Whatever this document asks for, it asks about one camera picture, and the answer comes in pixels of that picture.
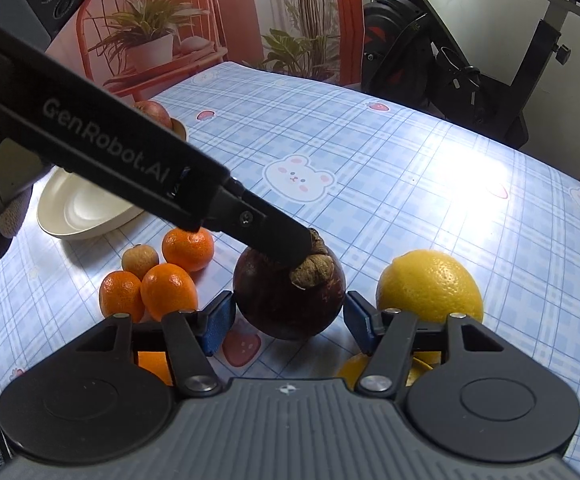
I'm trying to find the person's left hand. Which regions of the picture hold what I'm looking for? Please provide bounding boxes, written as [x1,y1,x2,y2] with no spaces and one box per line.
[0,192,32,278]

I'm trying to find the yellow lemon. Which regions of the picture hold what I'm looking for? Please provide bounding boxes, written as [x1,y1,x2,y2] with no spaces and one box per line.
[337,352,443,390]
[376,250,484,325]

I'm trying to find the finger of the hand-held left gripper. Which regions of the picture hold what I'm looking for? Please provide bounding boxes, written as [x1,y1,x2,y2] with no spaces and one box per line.
[210,179,314,267]

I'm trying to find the dark purple mangosteen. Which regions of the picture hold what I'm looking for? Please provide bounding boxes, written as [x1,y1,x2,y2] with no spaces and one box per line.
[232,227,347,342]

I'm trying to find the red apple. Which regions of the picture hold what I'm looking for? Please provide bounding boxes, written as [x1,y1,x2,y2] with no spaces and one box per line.
[132,100,173,131]

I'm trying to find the blue plaid tablecloth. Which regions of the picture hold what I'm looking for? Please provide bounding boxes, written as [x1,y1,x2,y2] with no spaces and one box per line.
[0,60,580,480]

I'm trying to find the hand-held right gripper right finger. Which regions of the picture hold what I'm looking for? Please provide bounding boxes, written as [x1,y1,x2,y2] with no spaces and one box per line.
[342,290,508,399]

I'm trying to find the cream oval bowl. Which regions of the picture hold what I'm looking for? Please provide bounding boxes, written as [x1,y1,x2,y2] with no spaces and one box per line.
[36,119,191,240]

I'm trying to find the black exercise bike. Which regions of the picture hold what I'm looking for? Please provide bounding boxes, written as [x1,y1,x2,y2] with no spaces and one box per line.
[360,0,580,151]

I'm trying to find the small brown longan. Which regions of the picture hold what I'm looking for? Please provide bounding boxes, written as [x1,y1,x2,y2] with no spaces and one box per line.
[122,244,159,281]

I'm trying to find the wall poster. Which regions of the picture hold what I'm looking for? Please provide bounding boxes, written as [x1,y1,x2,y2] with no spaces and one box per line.
[45,0,365,101]

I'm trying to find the small orange mandarin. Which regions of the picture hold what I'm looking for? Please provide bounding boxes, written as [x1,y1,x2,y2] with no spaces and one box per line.
[137,351,175,387]
[99,270,145,323]
[140,263,198,322]
[162,227,215,273]

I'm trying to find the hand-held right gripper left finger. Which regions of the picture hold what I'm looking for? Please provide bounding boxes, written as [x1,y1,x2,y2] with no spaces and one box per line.
[72,292,237,397]

